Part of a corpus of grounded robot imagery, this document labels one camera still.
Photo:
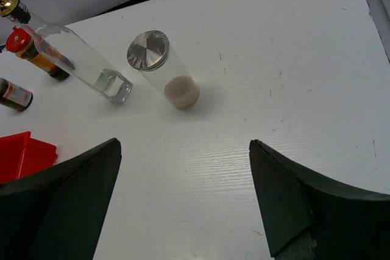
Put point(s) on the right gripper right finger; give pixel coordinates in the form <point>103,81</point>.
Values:
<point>307,215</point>

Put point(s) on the clear jar with metal lid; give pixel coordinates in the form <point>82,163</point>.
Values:
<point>153,56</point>

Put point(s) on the small dark spice jar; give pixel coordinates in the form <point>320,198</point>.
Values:
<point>14,96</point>

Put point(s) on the clear glass oil bottle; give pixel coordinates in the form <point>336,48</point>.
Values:
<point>69,52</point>

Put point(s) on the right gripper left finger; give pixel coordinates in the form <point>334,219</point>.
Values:
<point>58,213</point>

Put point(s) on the red-capped brown sauce bottle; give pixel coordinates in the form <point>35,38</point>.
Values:
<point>22,45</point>

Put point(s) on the red plastic organizer tray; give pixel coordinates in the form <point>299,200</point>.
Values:
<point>22,155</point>

